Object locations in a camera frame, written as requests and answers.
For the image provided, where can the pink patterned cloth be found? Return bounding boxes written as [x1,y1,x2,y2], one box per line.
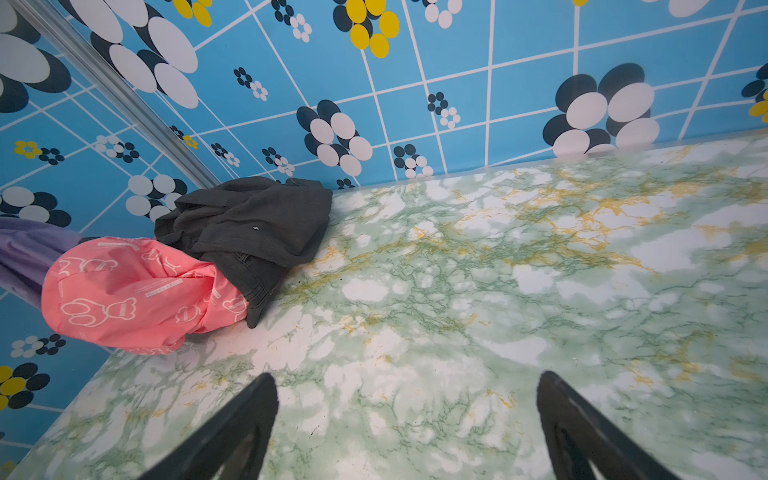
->
[41,237,249,355]

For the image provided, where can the left aluminium corner post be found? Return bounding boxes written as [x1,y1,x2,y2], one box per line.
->
[10,0,220,188]

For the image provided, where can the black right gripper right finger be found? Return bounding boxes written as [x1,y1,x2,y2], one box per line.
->
[536,371,677,480]

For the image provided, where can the black cloth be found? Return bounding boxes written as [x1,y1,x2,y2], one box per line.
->
[154,177,333,329]

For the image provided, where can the purple cloth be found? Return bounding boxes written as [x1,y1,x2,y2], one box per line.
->
[1,217,82,310]

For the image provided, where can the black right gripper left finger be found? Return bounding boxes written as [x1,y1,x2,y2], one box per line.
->
[141,373,279,480]

